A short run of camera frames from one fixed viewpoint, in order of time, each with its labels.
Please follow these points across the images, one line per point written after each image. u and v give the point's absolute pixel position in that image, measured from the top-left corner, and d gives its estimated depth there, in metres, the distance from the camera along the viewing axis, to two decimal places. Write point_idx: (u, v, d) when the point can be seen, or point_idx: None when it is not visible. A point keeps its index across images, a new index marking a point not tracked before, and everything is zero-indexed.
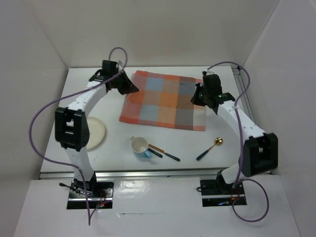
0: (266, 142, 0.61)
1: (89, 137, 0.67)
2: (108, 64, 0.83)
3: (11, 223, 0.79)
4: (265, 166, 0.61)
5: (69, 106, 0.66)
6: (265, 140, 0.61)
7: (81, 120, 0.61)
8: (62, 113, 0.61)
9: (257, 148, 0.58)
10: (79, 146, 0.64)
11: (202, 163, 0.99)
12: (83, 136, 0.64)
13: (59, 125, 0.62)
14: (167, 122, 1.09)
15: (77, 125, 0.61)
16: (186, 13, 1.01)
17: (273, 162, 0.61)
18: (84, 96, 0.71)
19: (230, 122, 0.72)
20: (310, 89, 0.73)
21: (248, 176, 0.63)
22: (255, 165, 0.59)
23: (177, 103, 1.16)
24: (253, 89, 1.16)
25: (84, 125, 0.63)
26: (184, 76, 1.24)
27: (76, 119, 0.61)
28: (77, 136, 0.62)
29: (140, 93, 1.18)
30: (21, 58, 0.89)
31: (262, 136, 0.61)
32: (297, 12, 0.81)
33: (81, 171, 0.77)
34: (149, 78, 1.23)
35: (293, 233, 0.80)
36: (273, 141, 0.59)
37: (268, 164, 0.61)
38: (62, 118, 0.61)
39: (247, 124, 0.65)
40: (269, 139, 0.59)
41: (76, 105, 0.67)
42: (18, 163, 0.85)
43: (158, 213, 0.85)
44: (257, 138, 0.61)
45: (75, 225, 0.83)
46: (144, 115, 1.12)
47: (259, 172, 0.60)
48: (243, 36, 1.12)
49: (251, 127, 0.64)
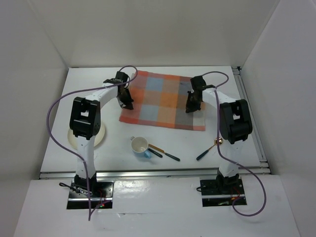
0: (239, 109, 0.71)
1: (98, 129, 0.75)
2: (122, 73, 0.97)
3: (11, 223, 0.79)
4: (243, 127, 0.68)
5: (87, 98, 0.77)
6: (238, 107, 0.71)
7: (96, 108, 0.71)
8: (80, 102, 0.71)
9: (230, 109, 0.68)
10: (90, 134, 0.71)
11: (202, 163, 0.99)
12: (95, 125, 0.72)
13: (75, 112, 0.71)
14: (167, 122, 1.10)
15: (91, 112, 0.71)
16: (187, 13, 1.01)
17: (248, 124, 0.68)
18: (98, 92, 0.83)
19: (211, 102, 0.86)
20: (310, 89, 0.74)
21: (232, 141, 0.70)
22: (231, 126, 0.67)
23: (177, 103, 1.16)
24: (253, 90, 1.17)
25: (98, 114, 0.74)
26: (185, 76, 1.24)
27: (92, 107, 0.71)
28: (91, 124, 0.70)
29: (140, 93, 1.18)
30: (21, 57, 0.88)
31: (236, 103, 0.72)
32: (297, 13, 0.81)
33: (86, 163, 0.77)
34: (150, 77, 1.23)
35: (292, 233, 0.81)
36: (243, 104, 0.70)
37: (244, 126, 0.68)
38: (79, 106, 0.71)
39: (223, 97, 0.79)
40: (240, 104, 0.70)
41: (92, 97, 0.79)
42: (18, 162, 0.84)
43: (158, 213, 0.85)
44: (232, 105, 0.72)
45: (75, 225, 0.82)
46: (144, 115, 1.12)
47: (237, 133, 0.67)
48: (243, 37, 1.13)
49: (225, 98, 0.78)
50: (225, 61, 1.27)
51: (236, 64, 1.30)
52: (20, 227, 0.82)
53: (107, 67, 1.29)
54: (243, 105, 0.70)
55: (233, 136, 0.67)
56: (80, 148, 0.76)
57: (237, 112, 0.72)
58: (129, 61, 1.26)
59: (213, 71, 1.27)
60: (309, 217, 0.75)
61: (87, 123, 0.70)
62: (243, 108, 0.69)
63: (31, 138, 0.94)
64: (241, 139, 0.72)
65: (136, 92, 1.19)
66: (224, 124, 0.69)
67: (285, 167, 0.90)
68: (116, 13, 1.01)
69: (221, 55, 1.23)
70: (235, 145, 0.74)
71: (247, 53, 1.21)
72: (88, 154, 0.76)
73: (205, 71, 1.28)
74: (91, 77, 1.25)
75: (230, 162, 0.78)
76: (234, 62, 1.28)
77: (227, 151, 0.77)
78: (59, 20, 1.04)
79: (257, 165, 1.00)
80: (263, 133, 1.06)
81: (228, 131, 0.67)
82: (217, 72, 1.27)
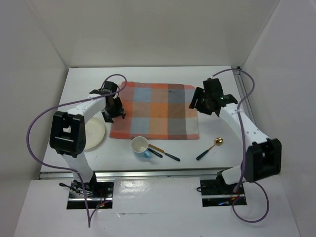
0: (269, 148, 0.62)
1: (85, 145, 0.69)
2: (112, 83, 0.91)
3: (11, 223, 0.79)
4: (267, 171, 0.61)
5: (68, 111, 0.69)
6: (268, 146, 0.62)
7: (79, 124, 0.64)
8: (61, 117, 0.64)
9: (261, 154, 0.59)
10: (75, 152, 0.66)
11: (202, 163, 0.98)
12: (79, 144, 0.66)
13: (57, 129, 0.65)
14: (160, 134, 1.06)
15: (75, 129, 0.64)
16: (186, 14, 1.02)
17: (276, 167, 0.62)
18: (84, 104, 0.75)
19: (231, 124, 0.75)
20: (310, 90, 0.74)
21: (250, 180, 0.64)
22: (258, 170, 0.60)
23: (169, 112, 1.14)
24: (253, 89, 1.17)
25: (82, 131, 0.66)
26: (173, 83, 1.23)
27: (74, 123, 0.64)
28: (73, 143, 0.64)
29: (129, 105, 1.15)
30: (21, 58, 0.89)
31: (265, 142, 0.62)
32: (297, 14, 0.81)
33: (80, 174, 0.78)
34: (138, 88, 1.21)
35: (292, 233, 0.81)
36: (276, 146, 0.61)
37: (269, 169, 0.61)
38: (60, 122, 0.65)
39: (251, 129, 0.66)
40: (272, 144, 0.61)
41: (76, 111, 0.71)
42: (17, 163, 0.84)
43: (157, 213, 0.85)
44: (261, 144, 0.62)
45: (75, 225, 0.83)
46: (136, 129, 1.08)
47: (261, 177, 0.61)
48: (243, 36, 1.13)
49: (254, 132, 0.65)
50: (225, 61, 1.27)
51: (236, 64, 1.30)
52: (21, 226, 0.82)
53: (107, 67, 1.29)
54: (275, 146, 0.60)
55: (257, 179, 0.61)
56: (70, 163, 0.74)
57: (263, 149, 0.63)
58: (129, 61, 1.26)
59: (213, 71, 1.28)
60: (309, 217, 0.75)
61: (70, 141, 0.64)
62: (275, 150, 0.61)
63: (31, 138, 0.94)
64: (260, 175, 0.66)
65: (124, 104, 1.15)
66: (249, 167, 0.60)
67: (285, 168, 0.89)
68: (116, 13, 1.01)
69: (221, 55, 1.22)
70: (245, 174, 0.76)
71: (247, 53, 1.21)
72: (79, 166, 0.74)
73: (204, 71, 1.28)
74: (91, 77, 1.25)
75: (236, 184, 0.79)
76: (233, 63, 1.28)
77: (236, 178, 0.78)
78: (59, 20, 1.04)
79: None
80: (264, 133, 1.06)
81: (254, 175, 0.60)
82: (217, 72, 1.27)
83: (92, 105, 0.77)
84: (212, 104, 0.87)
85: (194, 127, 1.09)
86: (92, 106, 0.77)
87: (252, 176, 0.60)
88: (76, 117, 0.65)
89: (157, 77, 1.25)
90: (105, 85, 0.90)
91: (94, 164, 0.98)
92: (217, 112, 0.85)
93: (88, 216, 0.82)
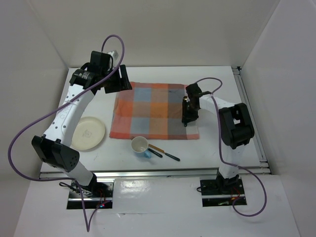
0: (239, 113, 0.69)
1: (78, 158, 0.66)
2: (98, 56, 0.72)
3: (11, 223, 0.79)
4: (244, 133, 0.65)
5: (46, 134, 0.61)
6: (238, 111, 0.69)
7: (61, 150, 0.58)
8: (41, 143, 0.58)
9: (229, 114, 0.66)
10: (67, 169, 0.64)
11: (202, 163, 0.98)
12: (70, 161, 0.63)
13: (42, 155, 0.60)
14: (160, 134, 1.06)
15: (58, 155, 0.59)
16: (186, 14, 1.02)
17: (250, 127, 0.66)
18: (62, 116, 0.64)
19: (209, 108, 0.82)
20: (310, 90, 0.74)
21: (232, 147, 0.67)
22: (233, 132, 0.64)
23: (169, 112, 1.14)
24: (253, 89, 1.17)
25: (68, 152, 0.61)
26: (174, 83, 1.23)
27: (56, 150, 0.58)
28: (63, 165, 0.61)
29: (129, 105, 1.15)
30: (21, 58, 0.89)
31: (235, 108, 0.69)
32: (297, 14, 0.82)
33: (77, 180, 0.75)
34: (138, 88, 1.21)
35: (293, 233, 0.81)
36: (243, 108, 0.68)
37: (245, 131, 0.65)
38: (42, 148, 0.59)
39: (221, 102, 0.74)
40: (240, 108, 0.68)
41: (54, 131, 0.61)
42: (17, 163, 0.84)
43: (157, 213, 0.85)
44: (231, 109, 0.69)
45: (75, 225, 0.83)
46: (136, 129, 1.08)
47: (239, 138, 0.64)
48: (243, 36, 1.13)
49: (224, 103, 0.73)
50: (225, 61, 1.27)
51: (236, 64, 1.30)
52: (21, 226, 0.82)
53: None
54: (242, 109, 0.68)
55: (235, 141, 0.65)
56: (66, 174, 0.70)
57: (236, 116, 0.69)
58: (129, 61, 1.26)
59: (213, 71, 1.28)
60: (309, 217, 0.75)
61: (59, 163, 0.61)
62: (243, 112, 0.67)
63: (31, 138, 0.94)
64: (242, 143, 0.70)
65: (124, 104, 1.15)
66: (225, 131, 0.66)
67: (286, 168, 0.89)
68: (116, 13, 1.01)
69: (221, 55, 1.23)
70: (237, 150, 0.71)
71: (247, 53, 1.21)
72: (75, 175, 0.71)
73: (204, 71, 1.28)
74: None
75: (231, 165, 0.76)
76: (233, 63, 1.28)
77: (228, 156, 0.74)
78: (59, 20, 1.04)
79: (256, 165, 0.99)
80: (264, 133, 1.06)
81: (230, 136, 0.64)
82: (217, 72, 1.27)
83: (71, 114, 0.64)
84: (193, 101, 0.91)
85: (194, 127, 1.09)
86: (72, 115, 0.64)
87: (229, 139, 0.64)
88: (57, 144, 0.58)
89: (157, 77, 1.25)
90: (92, 59, 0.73)
91: (94, 164, 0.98)
92: (199, 106, 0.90)
93: (86, 224, 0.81)
